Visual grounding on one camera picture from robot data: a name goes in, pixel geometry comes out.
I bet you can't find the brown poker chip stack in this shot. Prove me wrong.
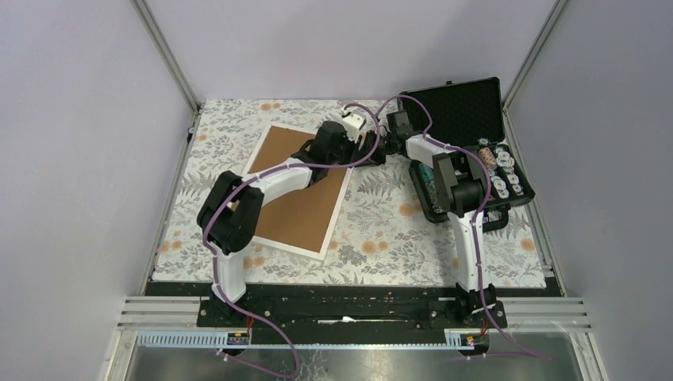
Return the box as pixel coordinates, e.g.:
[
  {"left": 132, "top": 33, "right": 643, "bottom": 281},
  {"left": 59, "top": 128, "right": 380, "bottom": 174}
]
[{"left": 478, "top": 147, "right": 498, "bottom": 171}]

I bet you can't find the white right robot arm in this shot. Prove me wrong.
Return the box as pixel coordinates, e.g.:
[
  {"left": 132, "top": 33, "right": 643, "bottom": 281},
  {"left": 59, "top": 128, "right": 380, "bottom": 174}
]
[{"left": 346, "top": 115, "right": 497, "bottom": 327}]

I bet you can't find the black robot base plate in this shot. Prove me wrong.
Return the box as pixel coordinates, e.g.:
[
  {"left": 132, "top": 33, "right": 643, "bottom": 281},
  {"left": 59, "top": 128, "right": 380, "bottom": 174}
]
[{"left": 144, "top": 281, "right": 562, "bottom": 342}]

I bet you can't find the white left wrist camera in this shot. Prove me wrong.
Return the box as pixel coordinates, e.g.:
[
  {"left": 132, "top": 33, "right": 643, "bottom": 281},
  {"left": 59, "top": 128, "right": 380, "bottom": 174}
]
[{"left": 341, "top": 107, "right": 367, "bottom": 143}]

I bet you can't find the white picture frame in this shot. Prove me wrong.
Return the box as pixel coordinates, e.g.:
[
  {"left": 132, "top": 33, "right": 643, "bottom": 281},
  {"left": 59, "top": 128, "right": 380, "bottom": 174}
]
[{"left": 242, "top": 122, "right": 352, "bottom": 261}]

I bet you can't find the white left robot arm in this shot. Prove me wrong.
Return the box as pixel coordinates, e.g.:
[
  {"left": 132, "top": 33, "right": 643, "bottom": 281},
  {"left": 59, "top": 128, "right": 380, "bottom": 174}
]
[{"left": 197, "top": 114, "right": 380, "bottom": 326}]

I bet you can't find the aluminium front rail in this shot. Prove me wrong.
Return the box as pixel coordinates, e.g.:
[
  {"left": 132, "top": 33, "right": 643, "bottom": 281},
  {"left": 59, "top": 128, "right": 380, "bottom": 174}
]
[{"left": 117, "top": 296, "right": 593, "bottom": 350}]

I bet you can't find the grey slotted cable duct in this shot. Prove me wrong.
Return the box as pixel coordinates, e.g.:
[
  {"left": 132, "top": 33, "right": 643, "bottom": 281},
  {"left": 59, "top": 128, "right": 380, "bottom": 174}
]
[{"left": 137, "top": 330, "right": 475, "bottom": 352}]

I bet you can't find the black poker chip case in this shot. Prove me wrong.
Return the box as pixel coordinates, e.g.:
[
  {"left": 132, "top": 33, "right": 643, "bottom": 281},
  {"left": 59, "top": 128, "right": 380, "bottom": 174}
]
[{"left": 386, "top": 77, "right": 535, "bottom": 232}]

